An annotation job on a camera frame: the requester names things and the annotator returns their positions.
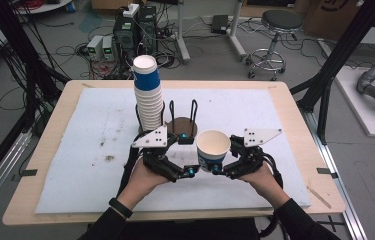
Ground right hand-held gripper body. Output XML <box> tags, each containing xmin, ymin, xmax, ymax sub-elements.
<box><xmin>232</xmin><ymin>128</ymin><xmax>283</xmax><ymax>181</ymax></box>

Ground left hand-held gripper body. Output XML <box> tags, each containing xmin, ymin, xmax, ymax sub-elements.
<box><xmin>131</xmin><ymin>124</ymin><xmax>180</xmax><ymax>183</ymax></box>

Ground wooden cup holder wire loops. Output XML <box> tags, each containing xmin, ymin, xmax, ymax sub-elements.
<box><xmin>135</xmin><ymin>98</ymin><xmax>199</xmax><ymax>140</ymax></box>

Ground white paper cup blue band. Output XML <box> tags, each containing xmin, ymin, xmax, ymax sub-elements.
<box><xmin>195</xmin><ymin>129</ymin><xmax>232</xmax><ymax>174</ymax></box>

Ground stack of paper cups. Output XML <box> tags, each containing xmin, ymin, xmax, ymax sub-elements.
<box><xmin>132</xmin><ymin>54</ymin><xmax>165</xmax><ymax>132</ymax></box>

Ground person's right hand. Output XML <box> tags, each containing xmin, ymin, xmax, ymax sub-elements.
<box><xmin>239</xmin><ymin>162</ymin><xmax>291</xmax><ymax>211</ymax></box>

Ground person's left hand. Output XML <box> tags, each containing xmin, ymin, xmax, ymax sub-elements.
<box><xmin>116</xmin><ymin>156</ymin><xmax>171</xmax><ymax>211</ymax></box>

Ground black wristband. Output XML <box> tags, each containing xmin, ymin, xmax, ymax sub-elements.
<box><xmin>108</xmin><ymin>197</ymin><xmax>134</xmax><ymax>220</ymax></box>

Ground black tape piece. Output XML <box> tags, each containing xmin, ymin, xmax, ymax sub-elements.
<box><xmin>19</xmin><ymin>169</ymin><xmax>39</xmax><ymax>178</ymax></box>
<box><xmin>316</xmin><ymin>167</ymin><xmax>339</xmax><ymax>179</ymax></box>

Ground white table mat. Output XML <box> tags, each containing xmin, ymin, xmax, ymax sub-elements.
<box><xmin>34</xmin><ymin>87</ymin><xmax>312</xmax><ymax>214</ymax></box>

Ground white desk leg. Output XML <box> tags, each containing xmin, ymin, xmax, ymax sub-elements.
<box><xmin>226</xmin><ymin>0</ymin><xmax>248</xmax><ymax>62</ymax></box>
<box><xmin>174</xmin><ymin>0</ymin><xmax>192</xmax><ymax>65</ymax></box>

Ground grey bench power supply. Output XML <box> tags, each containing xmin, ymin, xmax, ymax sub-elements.
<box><xmin>86</xmin><ymin>34</ymin><xmax>104</xmax><ymax>62</ymax></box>
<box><xmin>101</xmin><ymin>35</ymin><xmax>116</xmax><ymax>62</ymax></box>

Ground black computer tower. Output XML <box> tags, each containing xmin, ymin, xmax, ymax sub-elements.
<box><xmin>113</xmin><ymin>4</ymin><xmax>159</xmax><ymax>62</ymax></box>

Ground white platform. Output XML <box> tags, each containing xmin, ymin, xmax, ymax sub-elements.
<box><xmin>334</xmin><ymin>65</ymin><xmax>375</xmax><ymax>139</ymax></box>

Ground black box on floor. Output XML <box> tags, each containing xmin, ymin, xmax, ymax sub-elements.
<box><xmin>210</xmin><ymin>14</ymin><xmax>229</xmax><ymax>34</ymax></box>

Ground black round stool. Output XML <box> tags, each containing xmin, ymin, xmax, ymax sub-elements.
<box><xmin>245</xmin><ymin>9</ymin><xmax>304</xmax><ymax>82</ymax></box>

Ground white power strip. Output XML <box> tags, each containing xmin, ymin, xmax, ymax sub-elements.
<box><xmin>122</xmin><ymin>3</ymin><xmax>141</xmax><ymax>18</ymax></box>

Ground cardboard box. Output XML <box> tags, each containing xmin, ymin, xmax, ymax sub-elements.
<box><xmin>303</xmin><ymin>0</ymin><xmax>375</xmax><ymax>43</ymax></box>

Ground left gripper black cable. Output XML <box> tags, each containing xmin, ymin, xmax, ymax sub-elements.
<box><xmin>116</xmin><ymin>132</ymin><xmax>146</xmax><ymax>198</ymax></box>

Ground black metal frame post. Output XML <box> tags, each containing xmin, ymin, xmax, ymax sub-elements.
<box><xmin>289</xmin><ymin>0</ymin><xmax>375</xmax><ymax>145</ymax></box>

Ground black frame with cable bundle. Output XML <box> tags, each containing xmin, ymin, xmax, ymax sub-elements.
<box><xmin>0</xmin><ymin>0</ymin><xmax>72</xmax><ymax>198</ymax></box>

